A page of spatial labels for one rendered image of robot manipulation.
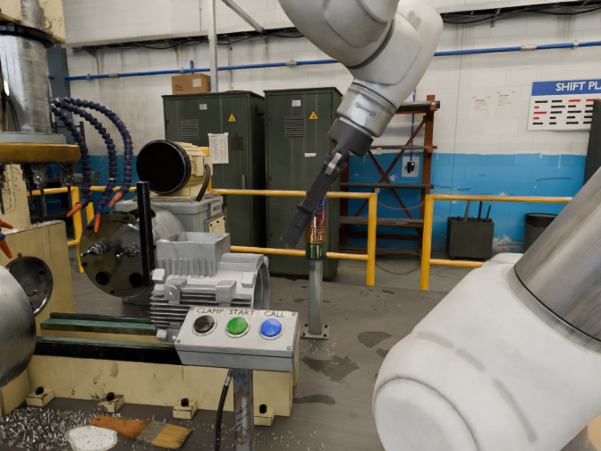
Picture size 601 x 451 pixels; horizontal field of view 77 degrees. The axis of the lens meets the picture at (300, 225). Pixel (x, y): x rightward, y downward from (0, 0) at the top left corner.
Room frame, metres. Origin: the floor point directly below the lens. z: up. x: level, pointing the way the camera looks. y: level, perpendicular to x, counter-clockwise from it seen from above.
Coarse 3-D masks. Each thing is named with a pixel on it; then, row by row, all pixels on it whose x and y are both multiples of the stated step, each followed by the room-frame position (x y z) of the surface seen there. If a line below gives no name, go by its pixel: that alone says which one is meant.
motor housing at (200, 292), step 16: (224, 256) 0.75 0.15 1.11; (240, 256) 0.75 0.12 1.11; (256, 256) 0.75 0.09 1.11; (224, 272) 0.72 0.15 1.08; (240, 272) 0.72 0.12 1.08; (256, 272) 0.72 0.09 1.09; (160, 288) 0.71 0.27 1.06; (192, 288) 0.68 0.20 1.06; (208, 288) 0.68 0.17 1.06; (240, 288) 0.69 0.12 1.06; (256, 288) 0.83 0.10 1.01; (160, 304) 0.70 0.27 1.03; (176, 304) 0.68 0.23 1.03; (192, 304) 0.68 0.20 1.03; (208, 304) 0.68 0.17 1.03; (240, 304) 0.68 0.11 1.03; (256, 304) 0.82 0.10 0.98; (160, 320) 0.69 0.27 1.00; (176, 320) 0.69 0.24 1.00
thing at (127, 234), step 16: (128, 208) 1.06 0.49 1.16; (160, 208) 1.16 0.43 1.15; (112, 224) 1.02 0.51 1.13; (128, 224) 1.01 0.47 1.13; (160, 224) 1.07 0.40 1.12; (176, 224) 1.15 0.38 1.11; (80, 240) 1.03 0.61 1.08; (96, 240) 1.02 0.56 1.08; (112, 240) 1.02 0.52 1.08; (128, 240) 1.01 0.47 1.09; (80, 256) 1.03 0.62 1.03; (96, 256) 0.99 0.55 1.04; (112, 256) 1.02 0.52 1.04; (128, 256) 0.98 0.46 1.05; (96, 272) 1.02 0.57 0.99; (112, 272) 1.02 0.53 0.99; (128, 272) 1.01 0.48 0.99; (112, 288) 1.02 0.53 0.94; (128, 288) 1.01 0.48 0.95; (144, 288) 1.01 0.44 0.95
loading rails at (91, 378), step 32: (64, 320) 0.86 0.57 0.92; (96, 320) 0.86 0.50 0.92; (128, 320) 0.86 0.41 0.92; (64, 352) 0.73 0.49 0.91; (96, 352) 0.72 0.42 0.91; (128, 352) 0.72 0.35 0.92; (160, 352) 0.71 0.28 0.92; (32, 384) 0.74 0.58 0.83; (64, 384) 0.73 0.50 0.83; (96, 384) 0.73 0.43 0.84; (128, 384) 0.72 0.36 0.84; (160, 384) 0.71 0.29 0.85; (192, 384) 0.70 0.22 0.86; (256, 384) 0.68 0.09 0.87; (288, 384) 0.68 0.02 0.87; (192, 416) 0.67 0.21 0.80; (256, 416) 0.65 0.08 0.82
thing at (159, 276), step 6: (264, 258) 0.81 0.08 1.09; (156, 270) 0.72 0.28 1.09; (162, 270) 0.71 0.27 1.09; (156, 276) 0.71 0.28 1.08; (162, 276) 0.71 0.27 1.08; (246, 276) 0.69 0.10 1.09; (252, 276) 0.69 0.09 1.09; (156, 282) 0.71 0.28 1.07; (162, 282) 0.71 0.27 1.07; (246, 282) 0.68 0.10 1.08; (252, 282) 0.68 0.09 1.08; (162, 330) 0.71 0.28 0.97; (156, 336) 0.70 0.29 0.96; (162, 336) 0.70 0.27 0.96
